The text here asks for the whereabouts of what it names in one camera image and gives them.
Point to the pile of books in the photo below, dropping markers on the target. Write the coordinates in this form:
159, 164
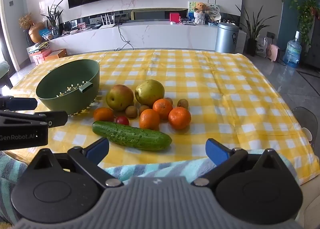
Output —
37, 48

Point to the dried yellow flowers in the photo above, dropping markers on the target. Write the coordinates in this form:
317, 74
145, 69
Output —
25, 20

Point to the yellow checked tablecloth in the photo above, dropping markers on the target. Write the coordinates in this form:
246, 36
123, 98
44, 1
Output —
225, 93

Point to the pink fan heater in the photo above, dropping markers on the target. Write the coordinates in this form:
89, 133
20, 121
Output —
272, 52

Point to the tall potted plant black pot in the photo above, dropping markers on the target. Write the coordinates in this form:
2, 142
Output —
252, 46

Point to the yellow green pear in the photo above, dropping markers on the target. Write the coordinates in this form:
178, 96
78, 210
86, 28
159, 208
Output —
150, 92

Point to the red yellow apple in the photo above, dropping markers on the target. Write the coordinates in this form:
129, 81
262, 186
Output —
120, 97

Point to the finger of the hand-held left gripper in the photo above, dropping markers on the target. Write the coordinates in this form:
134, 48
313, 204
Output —
37, 118
23, 103

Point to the white router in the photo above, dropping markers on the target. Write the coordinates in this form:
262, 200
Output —
107, 26

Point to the blue snack bag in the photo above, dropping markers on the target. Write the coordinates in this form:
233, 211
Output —
46, 34

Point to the blue picture card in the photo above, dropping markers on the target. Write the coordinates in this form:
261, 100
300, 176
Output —
191, 6

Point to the transparent grey chair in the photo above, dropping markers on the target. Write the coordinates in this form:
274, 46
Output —
303, 116

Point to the gold round vase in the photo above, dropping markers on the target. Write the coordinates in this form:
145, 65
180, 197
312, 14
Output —
36, 32

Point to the leafy plant in glass vase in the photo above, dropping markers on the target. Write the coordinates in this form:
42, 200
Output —
55, 31

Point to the pale green cushioned seat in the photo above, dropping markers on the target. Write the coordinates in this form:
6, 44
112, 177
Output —
3, 68

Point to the pink patterned box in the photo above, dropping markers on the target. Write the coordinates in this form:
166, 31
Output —
81, 26

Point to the brown teddy bear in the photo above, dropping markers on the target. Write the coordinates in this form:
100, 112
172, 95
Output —
200, 6

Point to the red box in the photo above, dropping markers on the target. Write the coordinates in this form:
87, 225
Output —
174, 16

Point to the green colander bowl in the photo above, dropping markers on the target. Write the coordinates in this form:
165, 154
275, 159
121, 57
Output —
75, 101

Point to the white marble television cabinet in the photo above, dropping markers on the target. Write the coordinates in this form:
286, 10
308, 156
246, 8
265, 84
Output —
162, 36

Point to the black wall socket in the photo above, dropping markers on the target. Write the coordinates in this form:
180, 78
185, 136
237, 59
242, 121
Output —
271, 35

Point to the orange mandarin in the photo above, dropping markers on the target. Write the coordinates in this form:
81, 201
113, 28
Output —
103, 114
179, 118
162, 107
149, 119

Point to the stack of pink boxes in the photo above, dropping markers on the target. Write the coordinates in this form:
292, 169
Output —
40, 58

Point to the green cucumber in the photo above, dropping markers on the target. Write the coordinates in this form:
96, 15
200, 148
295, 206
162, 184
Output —
132, 135

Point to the round paper fan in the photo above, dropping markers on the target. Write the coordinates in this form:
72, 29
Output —
214, 9

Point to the orange cardboard box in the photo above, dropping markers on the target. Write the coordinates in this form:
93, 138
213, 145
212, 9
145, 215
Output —
56, 55

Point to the brown longan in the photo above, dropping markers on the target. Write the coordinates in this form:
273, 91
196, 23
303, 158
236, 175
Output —
131, 111
182, 103
169, 100
143, 108

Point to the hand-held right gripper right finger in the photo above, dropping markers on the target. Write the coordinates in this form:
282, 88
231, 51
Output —
216, 151

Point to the red cherry tomato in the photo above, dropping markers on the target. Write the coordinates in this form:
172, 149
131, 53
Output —
122, 120

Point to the green pothos plant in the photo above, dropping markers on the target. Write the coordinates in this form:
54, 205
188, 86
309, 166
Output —
305, 11

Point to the grey metal trash can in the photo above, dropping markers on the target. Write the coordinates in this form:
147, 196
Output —
226, 38

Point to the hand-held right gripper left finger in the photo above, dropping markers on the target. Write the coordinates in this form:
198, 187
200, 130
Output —
97, 147

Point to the blue water bottle with pump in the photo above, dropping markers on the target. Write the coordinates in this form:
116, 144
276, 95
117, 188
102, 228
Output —
292, 53

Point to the white plastic bag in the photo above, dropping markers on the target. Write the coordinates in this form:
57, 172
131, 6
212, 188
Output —
261, 47

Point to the teal striped towel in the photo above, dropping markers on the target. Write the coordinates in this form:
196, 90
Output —
150, 169

